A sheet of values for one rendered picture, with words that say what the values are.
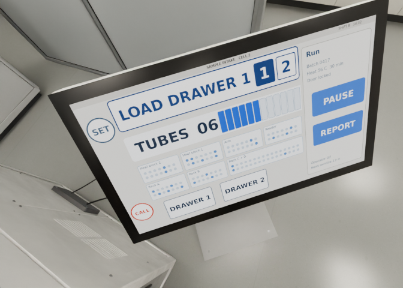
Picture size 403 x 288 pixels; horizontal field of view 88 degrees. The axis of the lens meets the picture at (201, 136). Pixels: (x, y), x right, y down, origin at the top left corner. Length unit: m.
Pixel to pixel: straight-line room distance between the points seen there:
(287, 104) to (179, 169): 0.22
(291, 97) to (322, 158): 0.15
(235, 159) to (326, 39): 0.24
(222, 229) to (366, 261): 0.80
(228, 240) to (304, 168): 0.99
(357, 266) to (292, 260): 0.34
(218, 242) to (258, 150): 1.04
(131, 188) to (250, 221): 1.07
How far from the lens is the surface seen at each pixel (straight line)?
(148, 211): 0.43
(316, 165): 0.47
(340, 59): 0.42
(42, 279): 0.56
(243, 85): 0.34
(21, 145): 2.22
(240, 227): 1.38
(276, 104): 0.37
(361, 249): 1.62
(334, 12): 0.41
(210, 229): 1.38
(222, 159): 0.38
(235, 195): 0.43
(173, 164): 0.37
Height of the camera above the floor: 1.41
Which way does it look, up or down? 64 degrees down
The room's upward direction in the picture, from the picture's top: 12 degrees counter-clockwise
